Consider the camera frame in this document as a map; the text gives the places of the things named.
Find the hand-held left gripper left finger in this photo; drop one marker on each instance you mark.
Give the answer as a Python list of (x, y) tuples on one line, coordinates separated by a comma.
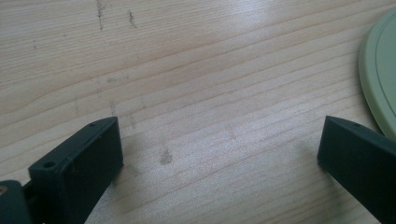
[(81, 168)]

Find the green round plate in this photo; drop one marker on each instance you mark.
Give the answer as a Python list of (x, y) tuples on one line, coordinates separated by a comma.
[(381, 71)]

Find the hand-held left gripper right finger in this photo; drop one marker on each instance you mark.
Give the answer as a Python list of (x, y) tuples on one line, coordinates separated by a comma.
[(358, 155)]

